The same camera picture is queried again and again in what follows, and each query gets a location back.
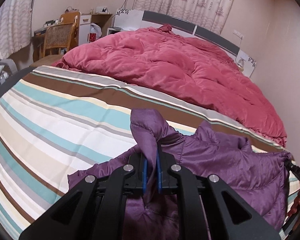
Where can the purple down jacket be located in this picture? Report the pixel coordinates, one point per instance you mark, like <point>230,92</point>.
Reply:
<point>261,179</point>

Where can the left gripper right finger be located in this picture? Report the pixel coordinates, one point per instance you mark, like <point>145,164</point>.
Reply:
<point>207,207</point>

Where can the wooden rattan chair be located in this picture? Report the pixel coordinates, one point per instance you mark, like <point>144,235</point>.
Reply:
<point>55,41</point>

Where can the wall power socket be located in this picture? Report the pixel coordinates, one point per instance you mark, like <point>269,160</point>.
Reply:
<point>238,34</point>

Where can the pink red comforter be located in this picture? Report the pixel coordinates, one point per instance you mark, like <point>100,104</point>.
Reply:
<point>187,68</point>

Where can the glass bottle on nightstand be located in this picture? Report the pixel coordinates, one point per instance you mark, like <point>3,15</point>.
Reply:
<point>240,61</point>

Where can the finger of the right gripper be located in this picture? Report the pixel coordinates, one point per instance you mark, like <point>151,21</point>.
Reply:
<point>293,168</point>

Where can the white plastic bag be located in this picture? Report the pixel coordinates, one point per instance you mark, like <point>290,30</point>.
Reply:
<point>95,32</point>

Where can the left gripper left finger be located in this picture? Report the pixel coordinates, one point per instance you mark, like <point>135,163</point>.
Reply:
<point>95,207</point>

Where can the wooden desk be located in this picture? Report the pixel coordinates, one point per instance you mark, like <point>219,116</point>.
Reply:
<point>101,19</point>

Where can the white grey headboard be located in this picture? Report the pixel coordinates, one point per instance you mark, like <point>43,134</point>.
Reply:
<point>129,19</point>

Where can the striped bed sheet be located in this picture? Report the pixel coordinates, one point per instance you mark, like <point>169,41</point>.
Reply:
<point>54,122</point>

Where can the left patterned curtain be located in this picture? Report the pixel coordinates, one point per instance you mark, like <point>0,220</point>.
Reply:
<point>15,26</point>

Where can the white bedside cabinet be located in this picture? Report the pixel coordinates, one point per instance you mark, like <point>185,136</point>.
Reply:
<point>84,29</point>

